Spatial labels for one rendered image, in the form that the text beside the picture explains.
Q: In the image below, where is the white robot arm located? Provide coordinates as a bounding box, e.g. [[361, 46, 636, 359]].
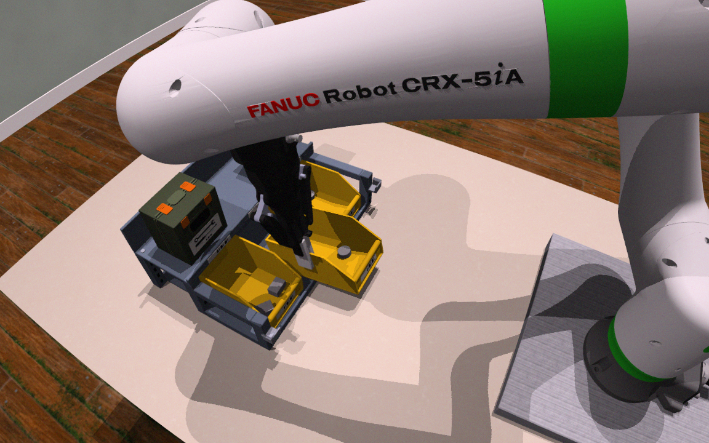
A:
[[116, 0, 709, 413]]

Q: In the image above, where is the grey low shelf rack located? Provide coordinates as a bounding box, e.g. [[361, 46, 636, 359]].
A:
[[120, 142, 382, 350]]

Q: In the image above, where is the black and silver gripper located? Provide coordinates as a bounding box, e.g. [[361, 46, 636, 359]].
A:
[[243, 147, 314, 270]]

